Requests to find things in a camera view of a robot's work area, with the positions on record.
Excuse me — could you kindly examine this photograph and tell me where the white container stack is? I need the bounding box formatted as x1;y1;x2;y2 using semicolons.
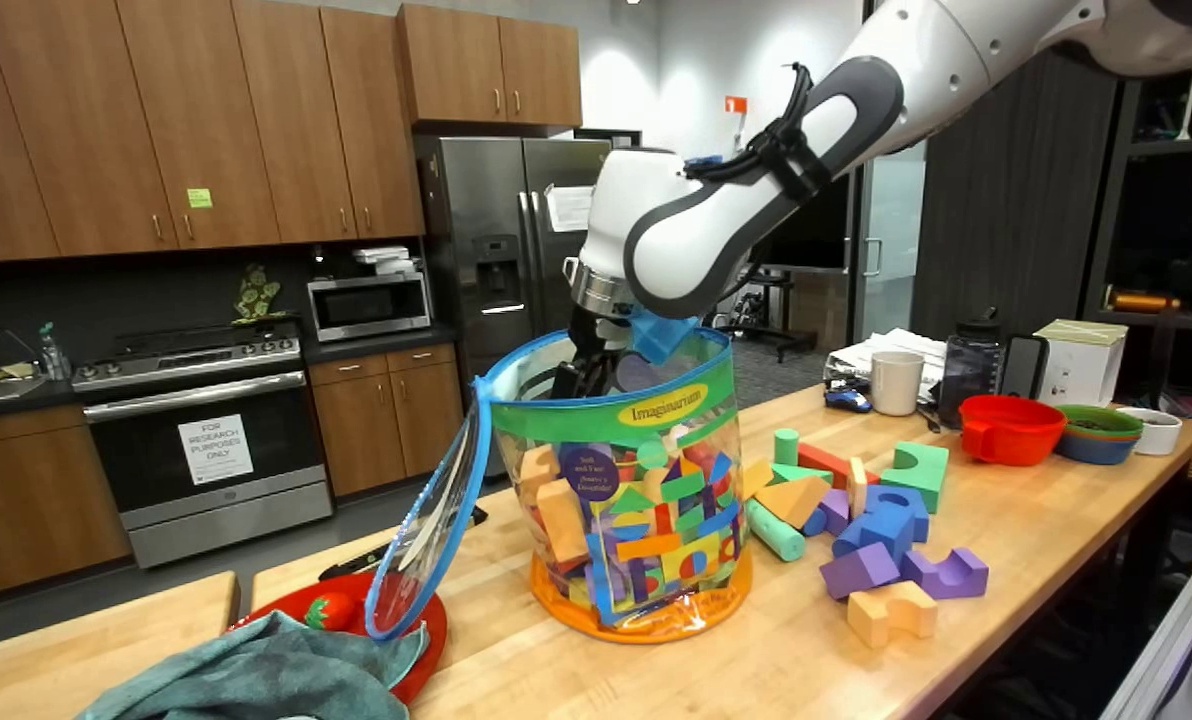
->
347;239;422;278

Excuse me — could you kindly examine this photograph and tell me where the white cardboard box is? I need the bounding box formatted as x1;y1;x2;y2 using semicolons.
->
1027;317;1132;412

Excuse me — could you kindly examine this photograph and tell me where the tan foam block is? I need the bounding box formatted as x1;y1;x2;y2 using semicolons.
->
843;587;896;650
886;579;946;643

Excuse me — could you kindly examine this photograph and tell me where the short green cylinder block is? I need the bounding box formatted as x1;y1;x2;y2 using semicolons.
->
768;424;805;472

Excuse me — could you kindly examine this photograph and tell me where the pale yellow rectangular block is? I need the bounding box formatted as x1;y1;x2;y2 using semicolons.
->
843;453;877;516

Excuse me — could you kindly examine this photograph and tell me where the wooden double door wall cabinet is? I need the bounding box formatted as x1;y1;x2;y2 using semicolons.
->
396;0;589;132

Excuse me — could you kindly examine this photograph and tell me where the purple arch foam block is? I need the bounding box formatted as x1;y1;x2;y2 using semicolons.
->
902;543;993;603

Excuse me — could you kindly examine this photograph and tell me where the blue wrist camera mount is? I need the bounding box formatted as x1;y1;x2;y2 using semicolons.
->
624;308;710;372

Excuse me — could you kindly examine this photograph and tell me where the teal cloth towel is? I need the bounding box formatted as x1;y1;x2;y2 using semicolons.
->
75;606;432;720

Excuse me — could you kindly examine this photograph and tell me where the black flat device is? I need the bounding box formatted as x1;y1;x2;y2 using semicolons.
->
1004;331;1049;407

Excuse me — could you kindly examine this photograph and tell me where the black metal shelf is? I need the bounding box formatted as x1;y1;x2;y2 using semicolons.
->
1110;57;1192;405

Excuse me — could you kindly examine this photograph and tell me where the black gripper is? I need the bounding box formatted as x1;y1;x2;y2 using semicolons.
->
563;308;633;398

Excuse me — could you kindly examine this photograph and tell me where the steel microwave oven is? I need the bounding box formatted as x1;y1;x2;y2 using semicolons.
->
305;271;435;347

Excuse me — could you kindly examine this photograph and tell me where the white paper note on refrigerator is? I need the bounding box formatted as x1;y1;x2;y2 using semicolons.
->
546;183;604;239

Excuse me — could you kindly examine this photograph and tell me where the red plastic measuring cup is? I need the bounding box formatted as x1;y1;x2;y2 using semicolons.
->
955;391;1071;472

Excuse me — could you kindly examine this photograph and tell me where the white paper note on oven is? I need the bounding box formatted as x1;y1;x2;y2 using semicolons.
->
171;412;262;492

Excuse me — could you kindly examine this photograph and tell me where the long wooden wall cabinet row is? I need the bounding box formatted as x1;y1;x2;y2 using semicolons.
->
0;0;429;269

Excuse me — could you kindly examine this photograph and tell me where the small dark device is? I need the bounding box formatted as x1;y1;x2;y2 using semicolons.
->
819;366;881;414

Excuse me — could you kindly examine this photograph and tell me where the blue square block with hole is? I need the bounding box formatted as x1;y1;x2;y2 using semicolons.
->
866;482;935;548

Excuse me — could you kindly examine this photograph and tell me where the dark steel refrigerator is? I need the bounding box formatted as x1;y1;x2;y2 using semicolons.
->
414;126;630;391

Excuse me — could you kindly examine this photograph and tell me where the green triangle foam block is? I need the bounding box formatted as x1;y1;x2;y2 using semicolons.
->
768;458;838;492

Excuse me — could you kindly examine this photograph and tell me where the small potted plant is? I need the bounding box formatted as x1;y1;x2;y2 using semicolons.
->
229;260;289;331

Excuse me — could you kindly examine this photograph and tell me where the dark water bottle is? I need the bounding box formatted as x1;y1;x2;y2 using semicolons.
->
935;324;1014;430

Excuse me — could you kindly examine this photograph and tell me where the stack of white papers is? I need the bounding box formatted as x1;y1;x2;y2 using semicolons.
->
830;324;952;391

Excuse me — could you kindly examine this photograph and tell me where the wooden base cabinet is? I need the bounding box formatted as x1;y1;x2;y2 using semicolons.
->
305;341;468;501
0;398;136;606

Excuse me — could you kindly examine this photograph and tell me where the green arch foam block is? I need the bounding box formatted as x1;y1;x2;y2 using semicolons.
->
877;439;955;516

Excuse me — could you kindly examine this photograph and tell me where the green plastic bowl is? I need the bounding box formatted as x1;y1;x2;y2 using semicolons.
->
1056;398;1150;467

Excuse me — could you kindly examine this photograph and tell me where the long pale green cylinder block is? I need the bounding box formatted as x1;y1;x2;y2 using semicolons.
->
745;496;812;568

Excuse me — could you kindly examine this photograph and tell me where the clear tub lid blue rim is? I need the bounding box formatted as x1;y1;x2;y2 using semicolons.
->
356;383;501;643

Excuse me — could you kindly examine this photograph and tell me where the small white bowl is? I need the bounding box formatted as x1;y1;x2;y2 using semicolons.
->
1116;405;1190;458

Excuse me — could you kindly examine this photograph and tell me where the white paper cup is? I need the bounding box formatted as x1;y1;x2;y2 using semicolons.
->
870;347;924;418

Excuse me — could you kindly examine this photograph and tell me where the orange triangular prism block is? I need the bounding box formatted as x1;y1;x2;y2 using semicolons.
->
754;477;832;533
735;456;780;505

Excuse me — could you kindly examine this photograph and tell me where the purple triangle foam block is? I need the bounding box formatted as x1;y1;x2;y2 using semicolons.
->
812;486;858;539

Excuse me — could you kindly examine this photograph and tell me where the red round plate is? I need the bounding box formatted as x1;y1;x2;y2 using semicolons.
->
229;573;451;706

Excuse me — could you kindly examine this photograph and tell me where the steel kitchen oven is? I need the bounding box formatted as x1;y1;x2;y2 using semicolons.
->
73;331;336;573

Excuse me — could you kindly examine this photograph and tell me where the purple rectangular foam block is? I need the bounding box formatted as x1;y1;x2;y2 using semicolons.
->
815;539;910;603

